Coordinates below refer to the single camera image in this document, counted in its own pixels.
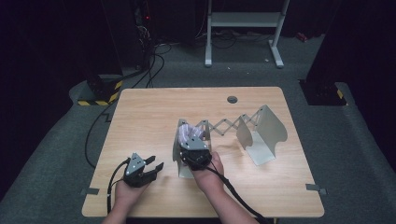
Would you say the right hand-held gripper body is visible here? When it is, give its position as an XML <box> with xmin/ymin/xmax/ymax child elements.
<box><xmin>179</xmin><ymin>136</ymin><xmax>213</xmax><ymax>172</ymax></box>

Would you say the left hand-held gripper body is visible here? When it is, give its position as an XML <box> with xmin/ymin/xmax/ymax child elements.
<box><xmin>122</xmin><ymin>152</ymin><xmax>158</xmax><ymax>189</ymax></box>

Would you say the purple striped fuzzy sock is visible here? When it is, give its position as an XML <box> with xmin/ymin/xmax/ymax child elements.
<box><xmin>177</xmin><ymin>123</ymin><xmax>205</xmax><ymax>147</ymax></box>

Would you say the extendable metal bookend rack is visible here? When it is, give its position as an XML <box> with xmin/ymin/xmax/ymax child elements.
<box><xmin>172</xmin><ymin>104</ymin><xmax>289</xmax><ymax>179</ymax></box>

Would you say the person's left hand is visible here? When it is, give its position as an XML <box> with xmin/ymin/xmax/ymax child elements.
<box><xmin>114</xmin><ymin>181</ymin><xmax>149</xmax><ymax>211</ymax></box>

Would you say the person's right hand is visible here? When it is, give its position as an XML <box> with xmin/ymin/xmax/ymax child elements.
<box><xmin>191</xmin><ymin>151</ymin><xmax>225</xmax><ymax>194</ymax></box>

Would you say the grey tape piece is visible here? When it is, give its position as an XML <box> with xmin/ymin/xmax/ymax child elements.
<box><xmin>79</xmin><ymin>187</ymin><xmax>101</xmax><ymax>196</ymax></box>
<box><xmin>304</xmin><ymin>183</ymin><xmax>328</xmax><ymax>196</ymax></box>

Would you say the black yellow striped stand base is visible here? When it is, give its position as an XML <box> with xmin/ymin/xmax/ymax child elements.
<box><xmin>77</xmin><ymin>74</ymin><xmax>124</xmax><ymax>106</ymax></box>
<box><xmin>298</xmin><ymin>78</ymin><xmax>349</xmax><ymax>106</ymax></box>

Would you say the white metal stand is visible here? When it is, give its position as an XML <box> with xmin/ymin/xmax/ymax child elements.
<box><xmin>204</xmin><ymin>0</ymin><xmax>290</xmax><ymax>69</ymax></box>

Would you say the left hand-held gripper cable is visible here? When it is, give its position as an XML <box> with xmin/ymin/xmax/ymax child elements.
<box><xmin>106</xmin><ymin>158</ymin><xmax>132</xmax><ymax>216</ymax></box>

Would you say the hand-held gripper cable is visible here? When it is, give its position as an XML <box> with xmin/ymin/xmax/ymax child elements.
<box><xmin>106</xmin><ymin>158</ymin><xmax>132</xmax><ymax>216</ymax></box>
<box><xmin>205</xmin><ymin>166</ymin><xmax>275</xmax><ymax>224</ymax></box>

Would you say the right hand-held gripper cable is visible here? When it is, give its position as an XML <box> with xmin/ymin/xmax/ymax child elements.
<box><xmin>205</xmin><ymin>166</ymin><xmax>275</xmax><ymax>224</ymax></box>

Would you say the black floor cable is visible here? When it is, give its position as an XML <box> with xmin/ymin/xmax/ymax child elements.
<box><xmin>195</xmin><ymin>29</ymin><xmax>272</xmax><ymax>49</ymax></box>
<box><xmin>84</xmin><ymin>43</ymin><xmax>172</xmax><ymax>169</ymax></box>

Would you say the black equipment rack with wires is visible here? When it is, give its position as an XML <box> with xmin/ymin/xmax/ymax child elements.
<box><xmin>134</xmin><ymin>0</ymin><xmax>157</xmax><ymax>71</ymax></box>

